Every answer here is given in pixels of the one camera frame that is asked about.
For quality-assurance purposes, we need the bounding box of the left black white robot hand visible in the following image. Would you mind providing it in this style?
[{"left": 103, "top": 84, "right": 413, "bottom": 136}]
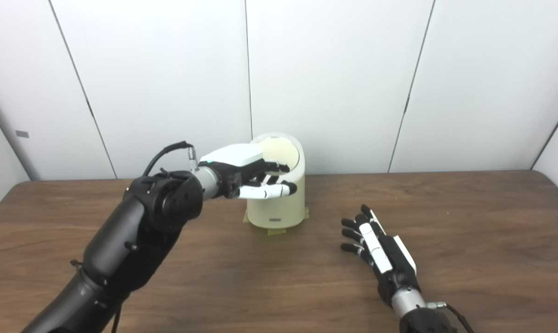
[{"left": 198, "top": 143, "right": 298, "bottom": 200}]

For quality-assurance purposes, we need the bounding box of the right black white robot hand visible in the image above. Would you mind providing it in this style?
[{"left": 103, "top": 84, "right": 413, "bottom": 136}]
[{"left": 340, "top": 204, "right": 422, "bottom": 308}]

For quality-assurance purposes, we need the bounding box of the cream round bin lid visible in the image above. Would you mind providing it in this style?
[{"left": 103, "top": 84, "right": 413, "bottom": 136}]
[{"left": 258, "top": 138, "right": 300, "bottom": 174}]

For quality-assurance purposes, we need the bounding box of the cream-colored trash bin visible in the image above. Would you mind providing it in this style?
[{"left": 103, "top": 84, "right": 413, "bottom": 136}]
[{"left": 244, "top": 133, "right": 306, "bottom": 229}]

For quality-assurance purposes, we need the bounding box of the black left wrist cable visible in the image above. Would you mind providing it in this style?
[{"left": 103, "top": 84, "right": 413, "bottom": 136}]
[{"left": 142, "top": 141, "right": 198, "bottom": 176}]

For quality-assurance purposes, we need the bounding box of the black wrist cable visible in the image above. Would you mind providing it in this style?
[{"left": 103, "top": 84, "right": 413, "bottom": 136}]
[
  {"left": 142, "top": 141, "right": 198, "bottom": 176},
  {"left": 427, "top": 302, "right": 476, "bottom": 333}
]

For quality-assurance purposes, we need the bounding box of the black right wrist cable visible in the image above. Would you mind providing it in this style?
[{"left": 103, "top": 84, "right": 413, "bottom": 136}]
[{"left": 427, "top": 302, "right": 476, "bottom": 333}]

